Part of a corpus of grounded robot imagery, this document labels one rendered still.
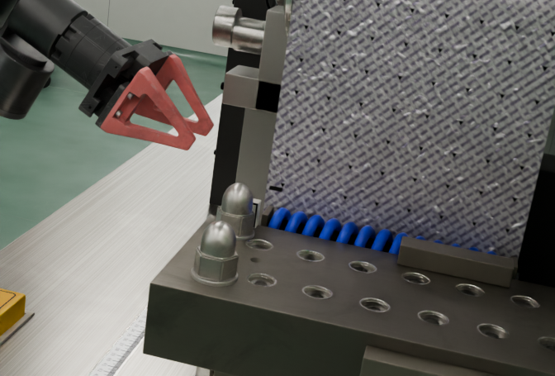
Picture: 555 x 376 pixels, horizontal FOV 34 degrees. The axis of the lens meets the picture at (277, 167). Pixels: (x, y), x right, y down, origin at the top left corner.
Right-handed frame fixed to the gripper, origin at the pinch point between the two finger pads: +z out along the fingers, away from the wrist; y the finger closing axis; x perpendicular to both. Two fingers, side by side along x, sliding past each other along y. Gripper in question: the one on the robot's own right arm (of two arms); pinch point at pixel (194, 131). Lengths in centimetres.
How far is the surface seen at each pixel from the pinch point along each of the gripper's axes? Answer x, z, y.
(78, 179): -150, -59, -269
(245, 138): -0.1, 3.7, -7.9
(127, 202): -23.8, -5.0, -28.0
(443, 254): 7.2, 23.7, 6.2
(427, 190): 9.2, 20.0, 0.1
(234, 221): -1.1, 8.1, 8.3
